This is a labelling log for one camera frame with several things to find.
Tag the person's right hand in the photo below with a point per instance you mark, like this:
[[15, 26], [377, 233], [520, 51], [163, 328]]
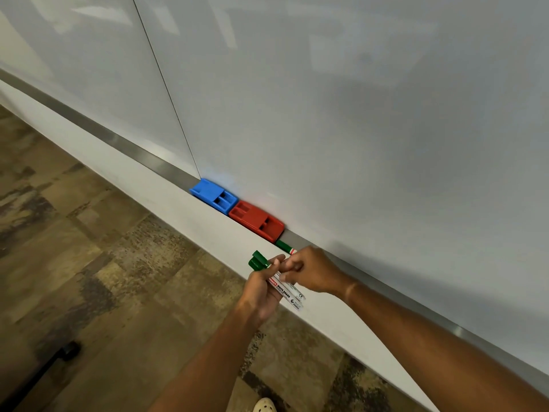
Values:
[[319, 272]]

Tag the person's left hand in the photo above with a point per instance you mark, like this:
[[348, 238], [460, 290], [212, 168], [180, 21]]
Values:
[[257, 293]]

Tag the person's left thumb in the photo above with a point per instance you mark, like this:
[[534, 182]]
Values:
[[276, 263]]

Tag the person's right fingers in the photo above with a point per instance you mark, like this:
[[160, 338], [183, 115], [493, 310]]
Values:
[[294, 266]]

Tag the green whiteboard marker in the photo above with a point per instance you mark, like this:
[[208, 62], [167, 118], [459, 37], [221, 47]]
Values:
[[259, 257], [254, 265], [284, 245]]

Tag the person's right forearm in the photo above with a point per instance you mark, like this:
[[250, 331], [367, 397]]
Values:
[[429, 351]]

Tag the person's left forearm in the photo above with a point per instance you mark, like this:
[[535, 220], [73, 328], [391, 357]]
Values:
[[206, 368]]

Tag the red whiteboard eraser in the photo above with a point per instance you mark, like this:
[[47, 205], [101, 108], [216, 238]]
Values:
[[255, 218]]

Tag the blue whiteboard eraser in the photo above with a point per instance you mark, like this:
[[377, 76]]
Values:
[[212, 195]]

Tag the person's white shoe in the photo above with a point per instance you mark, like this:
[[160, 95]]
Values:
[[264, 405]]

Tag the large white whiteboard panel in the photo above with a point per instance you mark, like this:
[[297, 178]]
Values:
[[364, 124]]

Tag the black chair base leg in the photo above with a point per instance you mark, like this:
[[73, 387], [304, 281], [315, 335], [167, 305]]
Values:
[[60, 355]]

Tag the narrow white whiteboard panel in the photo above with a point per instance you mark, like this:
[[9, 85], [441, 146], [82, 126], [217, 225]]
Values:
[[94, 72]]

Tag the metal whiteboard tray rail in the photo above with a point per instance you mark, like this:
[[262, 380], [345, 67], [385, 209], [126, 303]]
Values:
[[128, 145]]

